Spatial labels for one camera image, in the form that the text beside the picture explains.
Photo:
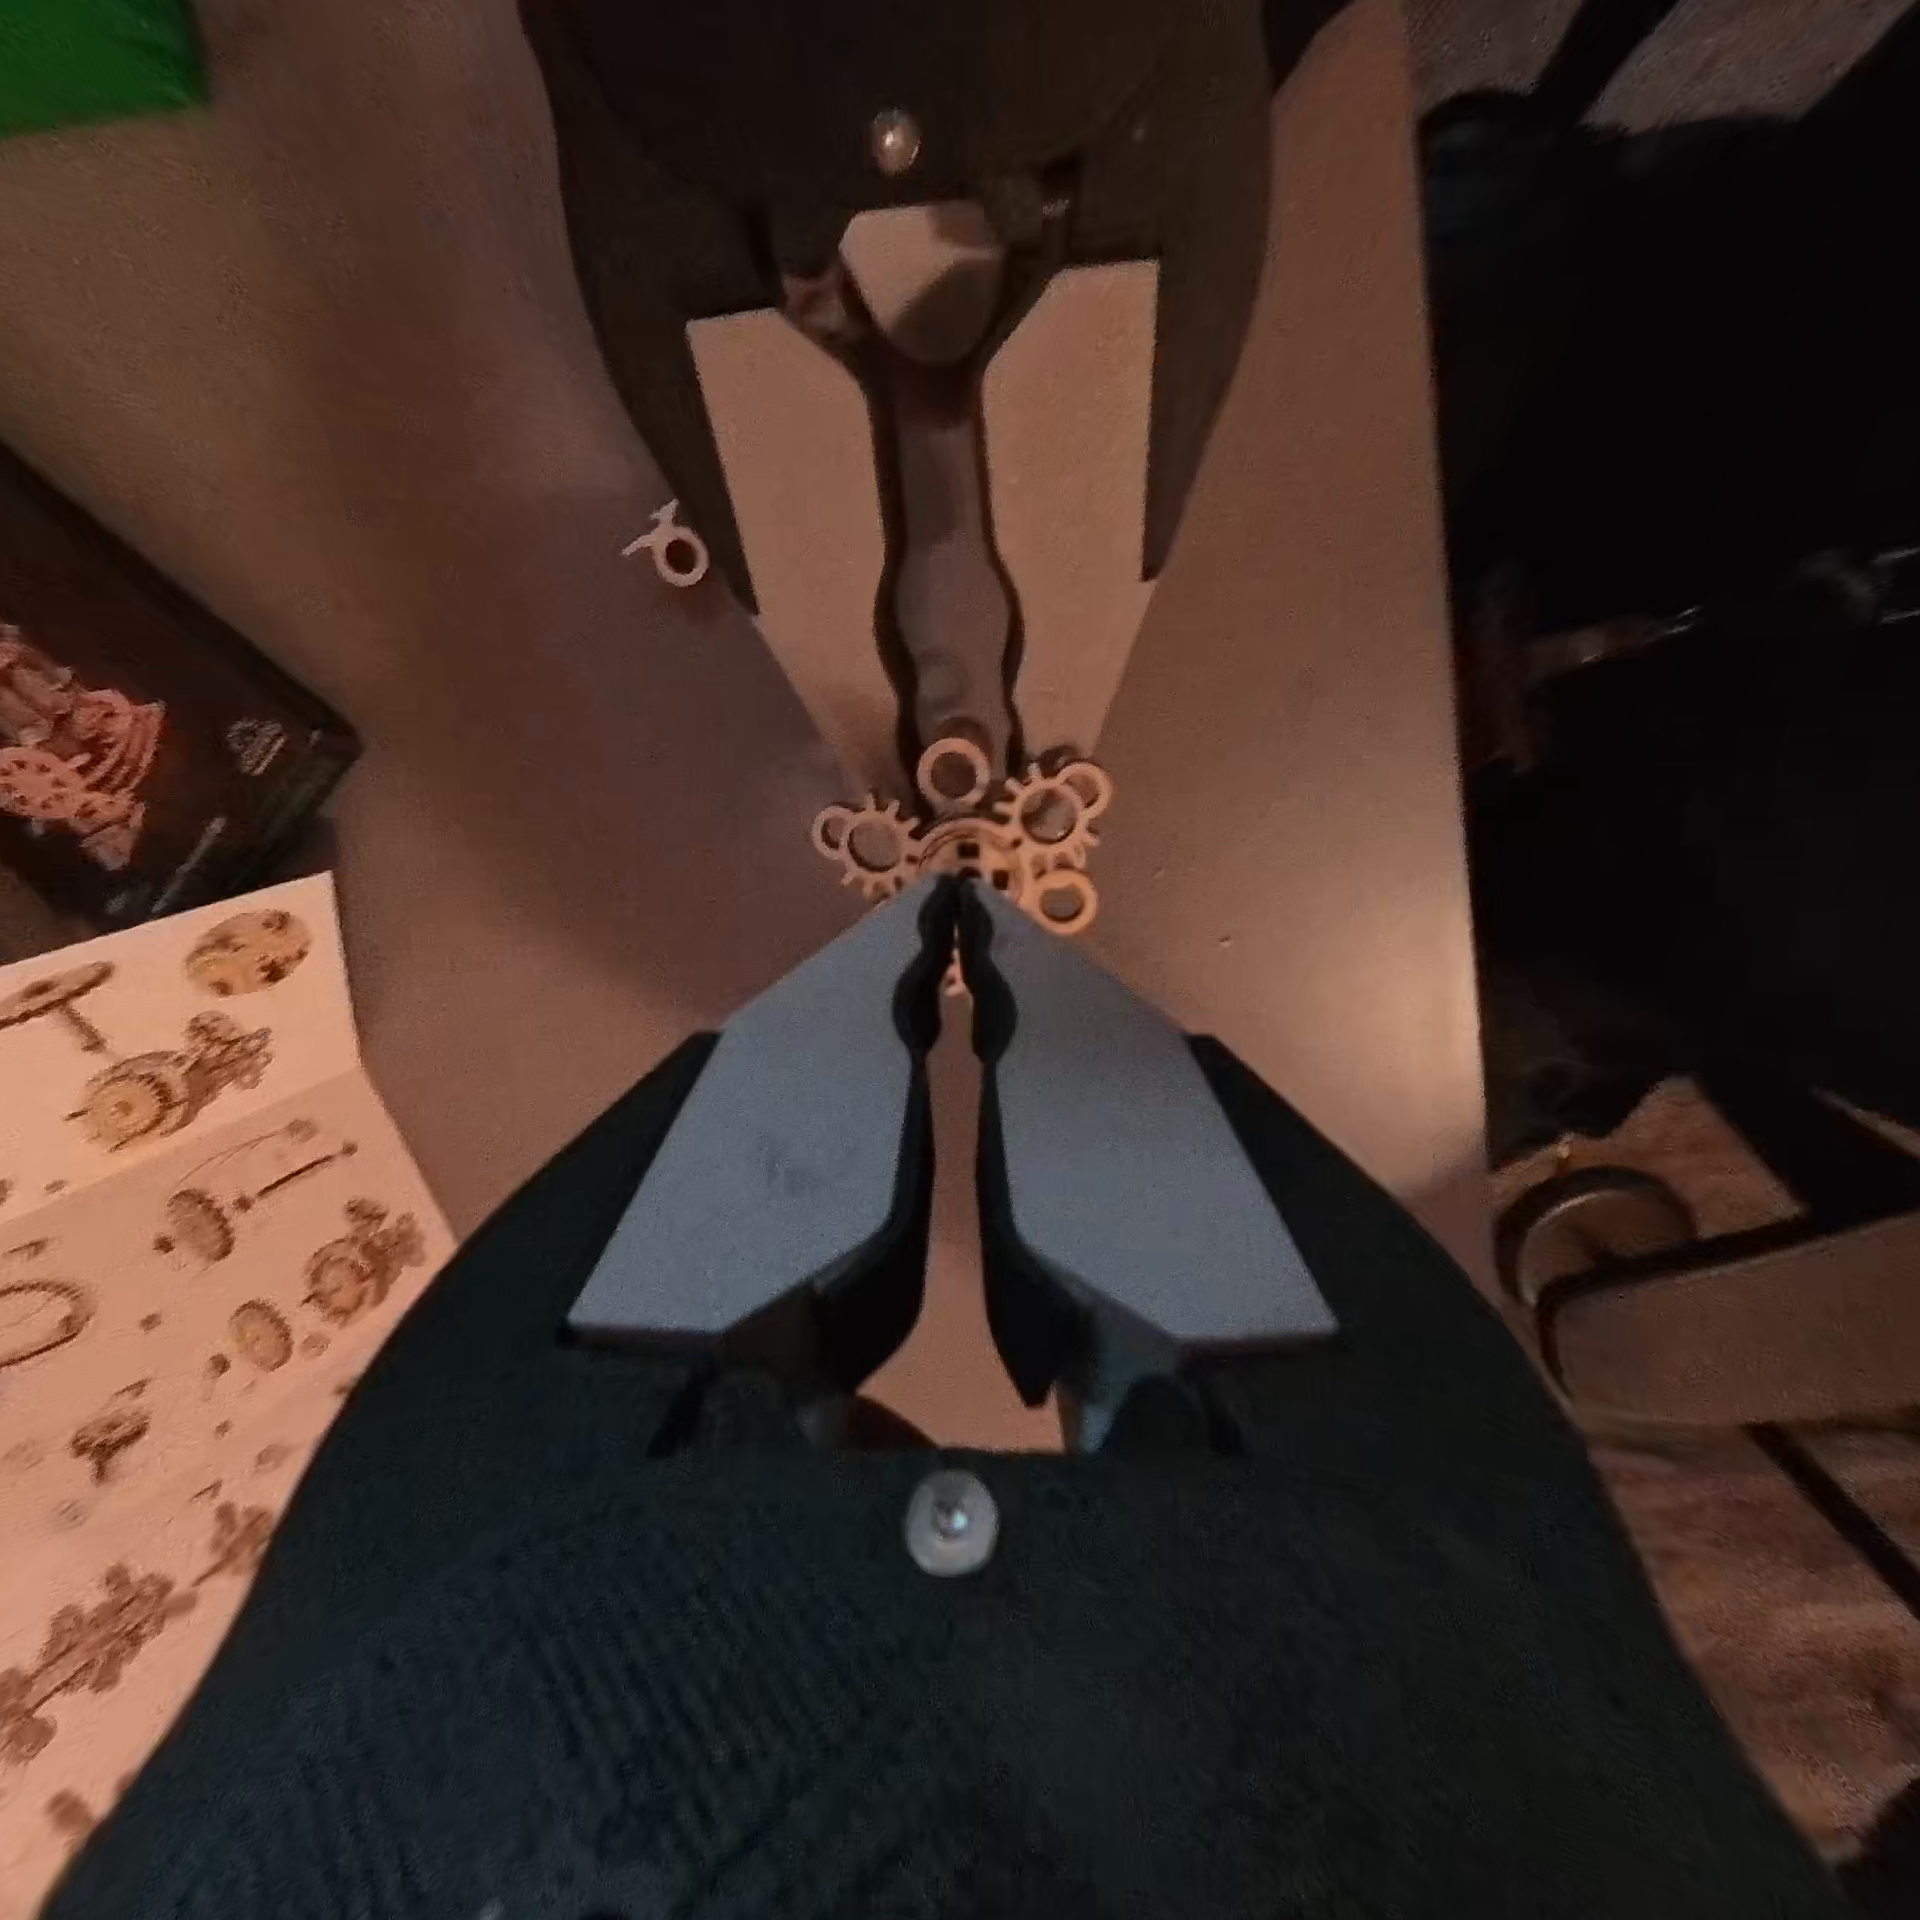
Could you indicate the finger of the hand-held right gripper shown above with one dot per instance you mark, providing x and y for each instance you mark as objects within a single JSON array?
[
  {"x": 1080, "y": 480},
  {"x": 796, "y": 493}
]

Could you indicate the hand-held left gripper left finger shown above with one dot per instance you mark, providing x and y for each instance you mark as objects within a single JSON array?
[{"x": 751, "y": 1186}]

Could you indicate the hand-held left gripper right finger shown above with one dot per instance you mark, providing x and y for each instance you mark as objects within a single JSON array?
[{"x": 1157, "y": 1186}]

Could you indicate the wooden gear model assembly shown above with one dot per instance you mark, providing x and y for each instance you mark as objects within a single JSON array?
[{"x": 996, "y": 847}]

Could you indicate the black model kit box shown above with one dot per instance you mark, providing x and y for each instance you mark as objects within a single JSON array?
[{"x": 151, "y": 677}]

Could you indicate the black mesh office chair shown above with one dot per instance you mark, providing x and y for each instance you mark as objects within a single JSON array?
[{"x": 1592, "y": 1202}]

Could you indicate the folded paper instruction booklet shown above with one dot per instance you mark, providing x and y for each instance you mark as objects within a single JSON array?
[{"x": 224, "y": 1047}]

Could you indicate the large green plastic bin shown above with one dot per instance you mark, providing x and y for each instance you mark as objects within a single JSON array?
[{"x": 90, "y": 59}]

